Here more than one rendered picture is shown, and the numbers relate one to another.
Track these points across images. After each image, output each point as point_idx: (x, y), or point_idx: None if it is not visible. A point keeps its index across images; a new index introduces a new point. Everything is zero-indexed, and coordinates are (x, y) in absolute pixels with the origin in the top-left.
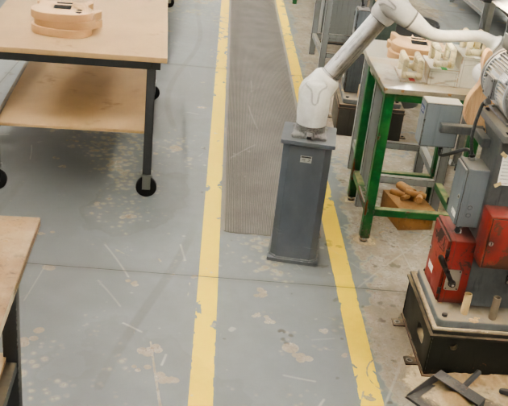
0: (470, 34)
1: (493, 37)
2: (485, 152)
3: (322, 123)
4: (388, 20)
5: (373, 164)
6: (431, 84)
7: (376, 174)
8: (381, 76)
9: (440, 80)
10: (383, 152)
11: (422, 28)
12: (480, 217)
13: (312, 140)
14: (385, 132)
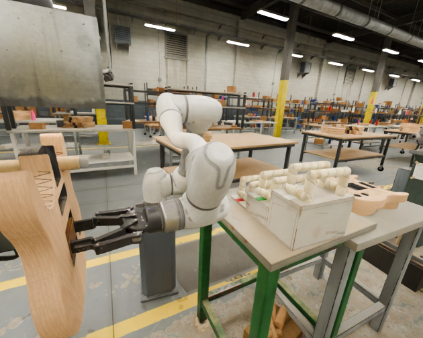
0: (182, 137)
1: (194, 145)
2: None
3: (147, 199)
4: (186, 125)
5: (199, 260)
6: (248, 211)
7: (199, 270)
8: (230, 189)
9: (254, 210)
10: (201, 254)
11: (164, 127)
12: None
13: (141, 208)
14: (201, 237)
